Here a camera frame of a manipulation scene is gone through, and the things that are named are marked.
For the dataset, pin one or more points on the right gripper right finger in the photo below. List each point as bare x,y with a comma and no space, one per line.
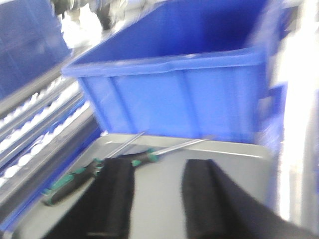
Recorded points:
218,208

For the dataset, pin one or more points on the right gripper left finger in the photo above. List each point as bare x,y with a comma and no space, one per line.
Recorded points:
103,212

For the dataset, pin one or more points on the green-handled screwdriver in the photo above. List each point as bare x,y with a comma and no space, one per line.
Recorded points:
151,155
73,180

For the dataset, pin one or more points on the large blue bin on rack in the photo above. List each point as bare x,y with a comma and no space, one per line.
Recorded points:
188,68

